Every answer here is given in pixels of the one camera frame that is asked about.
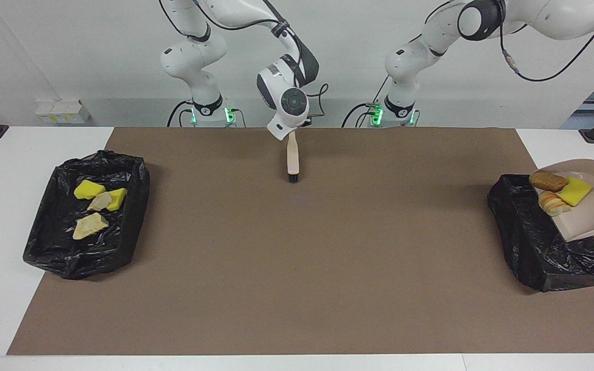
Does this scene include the beige hand brush black bristles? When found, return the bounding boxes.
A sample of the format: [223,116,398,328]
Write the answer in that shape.
[287,130,300,183]

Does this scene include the rounded yellow sponge piece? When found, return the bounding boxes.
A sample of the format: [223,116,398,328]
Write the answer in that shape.
[105,188,128,211]

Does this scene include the striped croissant piece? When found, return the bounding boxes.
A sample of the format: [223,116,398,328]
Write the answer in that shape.
[87,192,113,211]
[73,213,110,241]

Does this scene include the wedge yellow sponge piece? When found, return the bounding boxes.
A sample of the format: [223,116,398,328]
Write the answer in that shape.
[74,179,106,200]

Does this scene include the brown bread roll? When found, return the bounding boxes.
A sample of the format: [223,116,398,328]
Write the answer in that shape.
[529,171,569,192]

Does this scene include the pale layered pastry piece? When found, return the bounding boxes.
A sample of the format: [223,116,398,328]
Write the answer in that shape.
[538,191,572,217]

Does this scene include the notched yellow sponge piece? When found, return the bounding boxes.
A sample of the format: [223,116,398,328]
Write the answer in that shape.
[557,177,593,207]

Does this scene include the beige plastic dustpan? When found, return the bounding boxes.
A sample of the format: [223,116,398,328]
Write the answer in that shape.
[532,159,594,242]

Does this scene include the black bag lined bin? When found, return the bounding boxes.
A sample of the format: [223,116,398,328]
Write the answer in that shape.
[487,174,594,293]
[23,150,151,280]

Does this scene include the brown table mat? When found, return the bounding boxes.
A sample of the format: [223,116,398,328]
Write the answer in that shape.
[7,127,594,356]

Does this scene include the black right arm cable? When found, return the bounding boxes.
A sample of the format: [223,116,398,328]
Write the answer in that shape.
[159,0,328,118]

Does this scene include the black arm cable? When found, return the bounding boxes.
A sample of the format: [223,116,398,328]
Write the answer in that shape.
[159,0,328,118]
[498,0,594,82]

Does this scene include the black base cable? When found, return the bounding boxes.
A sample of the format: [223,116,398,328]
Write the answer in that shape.
[167,99,194,128]
[342,75,391,128]

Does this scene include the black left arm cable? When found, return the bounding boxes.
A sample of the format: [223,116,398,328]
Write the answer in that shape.
[498,0,594,82]

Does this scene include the white wall socket box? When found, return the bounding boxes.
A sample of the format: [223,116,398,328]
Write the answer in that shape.
[36,99,91,124]

